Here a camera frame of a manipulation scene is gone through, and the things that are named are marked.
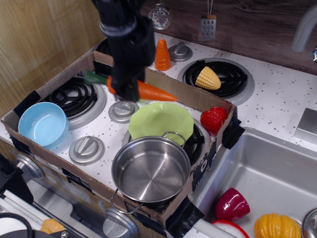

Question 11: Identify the black burner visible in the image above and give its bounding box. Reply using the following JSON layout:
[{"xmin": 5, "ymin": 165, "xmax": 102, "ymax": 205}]
[
  {"xmin": 44, "ymin": 76, "xmax": 106, "ymax": 130},
  {"xmin": 95, "ymin": 37, "xmax": 156, "ymax": 67},
  {"xmin": 177, "ymin": 58, "xmax": 255, "ymax": 106},
  {"xmin": 122, "ymin": 120, "xmax": 211, "ymax": 172}
]

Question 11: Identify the light blue plastic bowl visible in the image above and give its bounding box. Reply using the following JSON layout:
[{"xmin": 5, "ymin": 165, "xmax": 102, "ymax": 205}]
[{"xmin": 18, "ymin": 102, "xmax": 69, "ymax": 149}]

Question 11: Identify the yellow toy pumpkin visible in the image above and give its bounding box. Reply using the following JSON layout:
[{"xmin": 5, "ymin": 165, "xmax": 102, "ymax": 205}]
[{"xmin": 254, "ymin": 213, "xmax": 301, "ymax": 238}]

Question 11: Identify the grey faucet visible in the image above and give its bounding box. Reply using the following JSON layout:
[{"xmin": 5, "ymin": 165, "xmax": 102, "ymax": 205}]
[{"xmin": 291, "ymin": 4, "xmax": 317, "ymax": 52}]

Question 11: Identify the orange toy carrot green stem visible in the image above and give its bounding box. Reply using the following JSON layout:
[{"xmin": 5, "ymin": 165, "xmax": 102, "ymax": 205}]
[{"xmin": 84, "ymin": 71, "xmax": 178, "ymax": 102}]

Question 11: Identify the grey sink basin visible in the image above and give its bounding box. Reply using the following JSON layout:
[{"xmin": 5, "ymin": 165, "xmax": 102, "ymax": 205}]
[{"xmin": 193, "ymin": 128, "xmax": 317, "ymax": 237}]

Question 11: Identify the dark red toy cup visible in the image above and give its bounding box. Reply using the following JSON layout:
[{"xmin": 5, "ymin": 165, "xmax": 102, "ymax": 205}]
[{"xmin": 214, "ymin": 188, "xmax": 251, "ymax": 221}]

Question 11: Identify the silver stove knob back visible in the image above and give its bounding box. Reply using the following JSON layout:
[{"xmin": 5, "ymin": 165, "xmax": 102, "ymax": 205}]
[{"xmin": 168, "ymin": 42, "xmax": 193, "ymax": 62}]

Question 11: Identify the black front left burner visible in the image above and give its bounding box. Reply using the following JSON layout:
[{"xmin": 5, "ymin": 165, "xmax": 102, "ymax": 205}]
[{"xmin": 44, "ymin": 76, "xmax": 106, "ymax": 130}]

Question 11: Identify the red toy strawberry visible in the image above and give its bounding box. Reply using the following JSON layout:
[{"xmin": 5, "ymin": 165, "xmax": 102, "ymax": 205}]
[{"xmin": 200, "ymin": 107, "xmax": 228, "ymax": 135}]

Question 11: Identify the yellow toy corn cob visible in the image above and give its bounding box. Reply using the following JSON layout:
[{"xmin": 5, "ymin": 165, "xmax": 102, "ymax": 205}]
[{"xmin": 195, "ymin": 66, "xmax": 221, "ymax": 90}]

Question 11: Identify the hanging silver spatula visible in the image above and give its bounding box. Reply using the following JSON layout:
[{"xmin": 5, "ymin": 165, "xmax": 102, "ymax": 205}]
[{"xmin": 198, "ymin": 0, "xmax": 217, "ymax": 42}]

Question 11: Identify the black front right burner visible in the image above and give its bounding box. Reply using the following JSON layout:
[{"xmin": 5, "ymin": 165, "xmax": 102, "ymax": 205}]
[{"xmin": 122, "ymin": 120, "xmax": 211, "ymax": 172}]

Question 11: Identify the silver pot lid edge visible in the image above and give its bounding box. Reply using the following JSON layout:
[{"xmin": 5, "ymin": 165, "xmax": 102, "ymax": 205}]
[{"xmin": 301, "ymin": 208, "xmax": 317, "ymax": 238}]

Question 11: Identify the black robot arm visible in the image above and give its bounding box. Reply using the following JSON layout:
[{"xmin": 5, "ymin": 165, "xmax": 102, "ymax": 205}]
[{"xmin": 93, "ymin": 0, "xmax": 156, "ymax": 102}]

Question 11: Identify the silver oven knob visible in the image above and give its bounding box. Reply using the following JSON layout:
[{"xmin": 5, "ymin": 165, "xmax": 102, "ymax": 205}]
[
  {"xmin": 16, "ymin": 154, "xmax": 45, "ymax": 182},
  {"xmin": 103, "ymin": 208, "xmax": 140, "ymax": 238}
]

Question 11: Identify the hanging silver strainer spoon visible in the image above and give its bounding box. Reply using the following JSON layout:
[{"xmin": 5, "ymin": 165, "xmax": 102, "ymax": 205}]
[{"xmin": 148, "ymin": 0, "xmax": 172, "ymax": 30}]

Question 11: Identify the red rimmed white plate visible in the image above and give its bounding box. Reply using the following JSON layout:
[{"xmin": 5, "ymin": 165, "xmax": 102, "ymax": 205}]
[{"xmin": 211, "ymin": 219, "xmax": 249, "ymax": 238}]

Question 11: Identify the black back right burner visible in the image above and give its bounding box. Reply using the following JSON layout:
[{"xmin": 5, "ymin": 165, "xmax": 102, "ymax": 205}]
[{"xmin": 177, "ymin": 58, "xmax": 255, "ymax": 106}]

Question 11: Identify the black back left burner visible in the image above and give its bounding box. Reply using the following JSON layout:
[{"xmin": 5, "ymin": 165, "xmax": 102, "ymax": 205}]
[{"xmin": 95, "ymin": 37, "xmax": 156, "ymax": 67}]

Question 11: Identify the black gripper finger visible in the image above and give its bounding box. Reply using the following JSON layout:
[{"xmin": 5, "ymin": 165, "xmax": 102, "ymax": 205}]
[
  {"xmin": 115, "ymin": 91, "xmax": 125, "ymax": 101},
  {"xmin": 125, "ymin": 83, "xmax": 140, "ymax": 102}
]

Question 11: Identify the silver oven knob left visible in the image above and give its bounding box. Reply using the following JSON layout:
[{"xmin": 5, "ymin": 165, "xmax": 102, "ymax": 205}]
[{"xmin": 16, "ymin": 154, "xmax": 45, "ymax": 182}]

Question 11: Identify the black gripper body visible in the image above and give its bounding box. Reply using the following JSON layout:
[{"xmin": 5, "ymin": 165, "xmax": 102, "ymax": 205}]
[{"xmin": 108, "ymin": 17, "xmax": 156, "ymax": 93}]

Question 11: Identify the brown cardboard fence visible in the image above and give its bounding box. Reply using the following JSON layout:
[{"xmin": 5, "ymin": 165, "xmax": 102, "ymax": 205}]
[{"xmin": 1, "ymin": 52, "xmax": 239, "ymax": 238}]

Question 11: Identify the black device lower left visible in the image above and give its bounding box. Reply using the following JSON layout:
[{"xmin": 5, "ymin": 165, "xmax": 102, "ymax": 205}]
[{"xmin": 0, "ymin": 153, "xmax": 34, "ymax": 205}]

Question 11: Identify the silver stove knob centre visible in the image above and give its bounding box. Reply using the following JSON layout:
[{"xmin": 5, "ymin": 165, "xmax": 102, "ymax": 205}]
[{"xmin": 108, "ymin": 101, "xmax": 139, "ymax": 124}]

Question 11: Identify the silver stove knob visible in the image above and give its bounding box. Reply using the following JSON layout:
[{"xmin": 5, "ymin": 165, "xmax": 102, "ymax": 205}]
[
  {"xmin": 108, "ymin": 101, "xmax": 139, "ymax": 124},
  {"xmin": 69, "ymin": 136, "xmax": 105, "ymax": 166},
  {"xmin": 168, "ymin": 42, "xmax": 193, "ymax": 62}
]

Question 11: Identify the orange toy cone carrot top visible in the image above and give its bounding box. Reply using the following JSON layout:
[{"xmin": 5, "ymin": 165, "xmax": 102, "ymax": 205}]
[{"xmin": 155, "ymin": 39, "xmax": 171, "ymax": 71}]

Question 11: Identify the orange toy piece bottom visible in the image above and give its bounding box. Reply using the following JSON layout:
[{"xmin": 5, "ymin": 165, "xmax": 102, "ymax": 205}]
[{"xmin": 40, "ymin": 219, "xmax": 65, "ymax": 234}]

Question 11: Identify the light green plastic plate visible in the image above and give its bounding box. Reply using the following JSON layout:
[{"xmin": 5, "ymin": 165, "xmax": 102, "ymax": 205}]
[{"xmin": 128, "ymin": 102, "xmax": 194, "ymax": 145}]

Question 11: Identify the stainless steel pot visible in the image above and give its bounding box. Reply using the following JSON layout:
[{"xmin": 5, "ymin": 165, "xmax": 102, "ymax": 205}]
[{"xmin": 111, "ymin": 132, "xmax": 191, "ymax": 214}]

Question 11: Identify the silver oven knob right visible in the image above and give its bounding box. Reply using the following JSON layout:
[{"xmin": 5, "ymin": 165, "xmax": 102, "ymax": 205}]
[{"xmin": 103, "ymin": 208, "xmax": 140, "ymax": 238}]

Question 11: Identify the silver stove knob front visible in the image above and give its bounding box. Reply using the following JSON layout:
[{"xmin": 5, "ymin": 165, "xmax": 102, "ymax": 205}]
[{"xmin": 69, "ymin": 136, "xmax": 105, "ymax": 166}]

